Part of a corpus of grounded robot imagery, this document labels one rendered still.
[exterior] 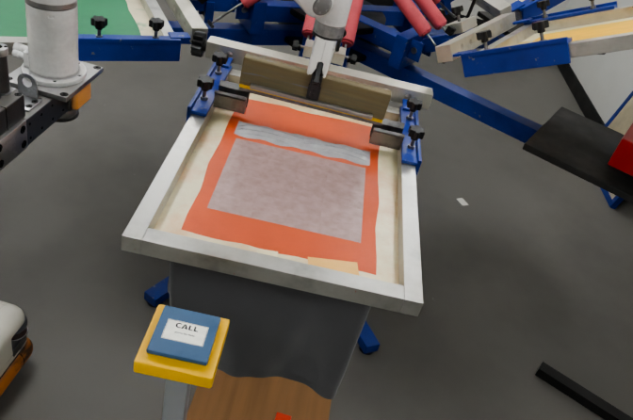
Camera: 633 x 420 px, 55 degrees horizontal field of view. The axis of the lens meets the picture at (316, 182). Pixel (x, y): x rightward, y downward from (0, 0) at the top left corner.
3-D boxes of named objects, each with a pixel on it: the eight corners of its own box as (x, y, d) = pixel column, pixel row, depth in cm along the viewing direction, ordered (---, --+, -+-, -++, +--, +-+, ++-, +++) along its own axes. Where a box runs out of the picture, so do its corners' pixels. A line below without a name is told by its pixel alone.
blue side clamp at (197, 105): (203, 134, 157) (206, 110, 153) (185, 130, 157) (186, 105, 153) (229, 84, 182) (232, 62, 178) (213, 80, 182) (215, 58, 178)
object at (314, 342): (337, 403, 150) (384, 280, 126) (156, 363, 149) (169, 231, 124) (338, 393, 153) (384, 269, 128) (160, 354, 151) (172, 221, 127)
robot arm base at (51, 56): (-6, 72, 123) (-14, -2, 115) (29, 50, 134) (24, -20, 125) (67, 93, 123) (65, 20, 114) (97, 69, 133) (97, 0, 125)
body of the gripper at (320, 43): (316, 18, 152) (306, 59, 158) (311, 32, 143) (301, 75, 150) (345, 25, 152) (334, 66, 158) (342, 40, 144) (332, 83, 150)
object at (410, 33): (434, 98, 206) (446, 66, 199) (204, 43, 203) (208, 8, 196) (424, 16, 273) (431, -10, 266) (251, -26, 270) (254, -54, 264)
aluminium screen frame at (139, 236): (417, 316, 119) (423, 303, 117) (121, 250, 117) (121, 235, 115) (408, 121, 184) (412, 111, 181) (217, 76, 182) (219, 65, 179)
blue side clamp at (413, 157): (413, 183, 159) (422, 161, 155) (395, 179, 159) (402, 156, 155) (411, 127, 184) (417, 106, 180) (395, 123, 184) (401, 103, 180)
